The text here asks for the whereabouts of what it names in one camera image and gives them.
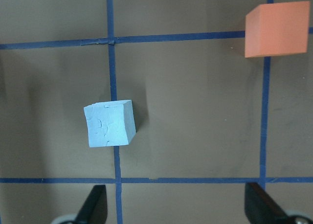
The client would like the light blue block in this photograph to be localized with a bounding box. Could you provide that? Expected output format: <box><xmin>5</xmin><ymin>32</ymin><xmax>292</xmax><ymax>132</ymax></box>
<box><xmin>84</xmin><ymin>100</ymin><xmax>136</xmax><ymax>148</ymax></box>

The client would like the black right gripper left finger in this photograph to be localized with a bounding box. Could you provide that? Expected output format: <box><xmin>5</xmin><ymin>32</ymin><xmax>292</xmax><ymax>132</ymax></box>
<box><xmin>74</xmin><ymin>185</ymin><xmax>108</xmax><ymax>224</ymax></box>

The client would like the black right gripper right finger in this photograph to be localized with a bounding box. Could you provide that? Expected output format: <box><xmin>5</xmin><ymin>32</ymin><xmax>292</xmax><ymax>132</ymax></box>
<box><xmin>244</xmin><ymin>182</ymin><xmax>295</xmax><ymax>224</ymax></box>

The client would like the orange foam block left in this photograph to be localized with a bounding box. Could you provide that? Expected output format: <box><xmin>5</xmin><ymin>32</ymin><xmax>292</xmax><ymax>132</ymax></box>
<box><xmin>245</xmin><ymin>1</ymin><xmax>311</xmax><ymax>58</ymax></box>

